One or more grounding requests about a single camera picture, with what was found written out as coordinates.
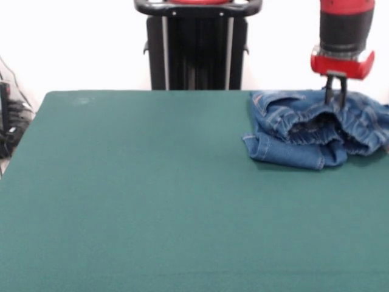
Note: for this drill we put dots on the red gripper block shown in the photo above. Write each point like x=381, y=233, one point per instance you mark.
x=340, y=66

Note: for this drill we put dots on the blue denim jeans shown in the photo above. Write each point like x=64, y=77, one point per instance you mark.
x=291, y=152

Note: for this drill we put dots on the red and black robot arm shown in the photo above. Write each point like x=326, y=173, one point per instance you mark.
x=345, y=27

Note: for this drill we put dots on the dark green table cloth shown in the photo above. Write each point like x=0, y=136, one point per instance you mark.
x=121, y=213

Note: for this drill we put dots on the black electronics box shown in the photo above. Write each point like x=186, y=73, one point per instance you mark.
x=4, y=103

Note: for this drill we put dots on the black robot pedestal stand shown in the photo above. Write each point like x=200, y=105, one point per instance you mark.
x=197, y=45

